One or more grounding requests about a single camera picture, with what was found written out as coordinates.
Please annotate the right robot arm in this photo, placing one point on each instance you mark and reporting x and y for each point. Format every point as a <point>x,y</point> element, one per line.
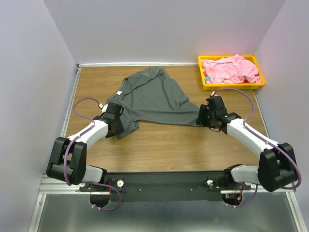
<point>277,168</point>

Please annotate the pink t shirt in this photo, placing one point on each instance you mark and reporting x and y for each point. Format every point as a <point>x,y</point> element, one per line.
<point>231,70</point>

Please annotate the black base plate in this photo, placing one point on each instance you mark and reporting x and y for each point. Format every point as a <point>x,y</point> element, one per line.
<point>166,186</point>

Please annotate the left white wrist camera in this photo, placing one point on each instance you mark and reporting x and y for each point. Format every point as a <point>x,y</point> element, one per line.
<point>102,107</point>

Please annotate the grey t shirt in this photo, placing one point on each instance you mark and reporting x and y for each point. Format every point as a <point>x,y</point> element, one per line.
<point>152,96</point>

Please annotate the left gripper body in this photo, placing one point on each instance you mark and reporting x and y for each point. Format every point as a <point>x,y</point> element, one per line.
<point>109,135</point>

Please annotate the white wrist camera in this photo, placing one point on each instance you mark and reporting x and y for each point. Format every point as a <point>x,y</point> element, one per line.
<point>102,107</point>
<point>213,94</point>

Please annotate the yellow plastic bin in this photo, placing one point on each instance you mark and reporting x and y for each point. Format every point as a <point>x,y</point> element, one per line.
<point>237,86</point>

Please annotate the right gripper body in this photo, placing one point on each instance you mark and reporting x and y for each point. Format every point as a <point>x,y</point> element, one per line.
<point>212,116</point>

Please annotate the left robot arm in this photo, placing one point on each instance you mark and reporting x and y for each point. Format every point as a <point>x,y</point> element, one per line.
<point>67,161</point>

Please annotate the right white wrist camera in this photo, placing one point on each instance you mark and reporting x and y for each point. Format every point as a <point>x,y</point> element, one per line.
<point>213,94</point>

